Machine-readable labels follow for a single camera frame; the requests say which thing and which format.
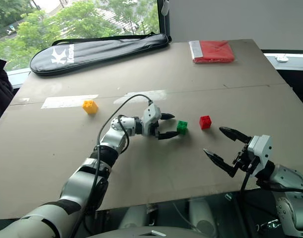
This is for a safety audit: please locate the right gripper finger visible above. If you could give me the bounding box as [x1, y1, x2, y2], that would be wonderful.
[203, 148, 242, 178]
[219, 126, 251, 144]

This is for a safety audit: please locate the short black left arm cable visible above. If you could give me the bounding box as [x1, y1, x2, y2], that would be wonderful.
[117, 115, 130, 152]

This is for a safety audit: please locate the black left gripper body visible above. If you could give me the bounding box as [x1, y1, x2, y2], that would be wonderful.
[151, 113, 164, 140]

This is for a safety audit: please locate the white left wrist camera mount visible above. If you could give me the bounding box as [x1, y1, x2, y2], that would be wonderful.
[142, 103, 162, 136]

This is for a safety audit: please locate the black window frame post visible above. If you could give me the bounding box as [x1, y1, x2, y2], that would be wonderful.
[158, 0, 172, 43]

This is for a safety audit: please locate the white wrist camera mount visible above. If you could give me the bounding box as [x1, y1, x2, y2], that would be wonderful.
[247, 134, 274, 178]
[142, 103, 162, 136]

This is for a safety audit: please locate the grey rounded shape under table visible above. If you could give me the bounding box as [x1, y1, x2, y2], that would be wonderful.
[188, 198, 218, 234]
[119, 204, 152, 230]

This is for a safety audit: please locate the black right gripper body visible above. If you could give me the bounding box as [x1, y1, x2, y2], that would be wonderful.
[232, 137, 256, 174]

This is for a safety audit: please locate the long black left arm cable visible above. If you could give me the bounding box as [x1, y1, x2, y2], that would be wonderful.
[71, 94, 154, 238]

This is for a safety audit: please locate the green toy brick cube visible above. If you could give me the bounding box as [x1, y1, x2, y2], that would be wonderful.
[176, 120, 188, 135]

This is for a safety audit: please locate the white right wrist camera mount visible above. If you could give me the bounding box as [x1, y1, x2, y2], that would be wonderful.
[247, 134, 274, 178]

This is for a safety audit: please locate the red toy brick cube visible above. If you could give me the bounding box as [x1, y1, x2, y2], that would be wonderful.
[199, 115, 212, 130]

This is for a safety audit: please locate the black garment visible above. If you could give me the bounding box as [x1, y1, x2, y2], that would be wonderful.
[0, 58, 14, 130]

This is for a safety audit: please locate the black racket bag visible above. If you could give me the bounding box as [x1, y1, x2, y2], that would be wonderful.
[29, 32, 172, 77]

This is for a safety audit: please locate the white tape strip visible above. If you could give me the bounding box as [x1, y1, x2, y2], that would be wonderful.
[41, 94, 99, 109]

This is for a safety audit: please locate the red cloth in plastic bag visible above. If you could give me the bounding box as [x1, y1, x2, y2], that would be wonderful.
[188, 40, 236, 64]

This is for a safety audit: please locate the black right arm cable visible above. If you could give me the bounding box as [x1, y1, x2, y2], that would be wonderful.
[240, 158, 303, 194]

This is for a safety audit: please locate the yellow toy brick cube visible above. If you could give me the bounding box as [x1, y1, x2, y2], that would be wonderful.
[82, 99, 99, 115]

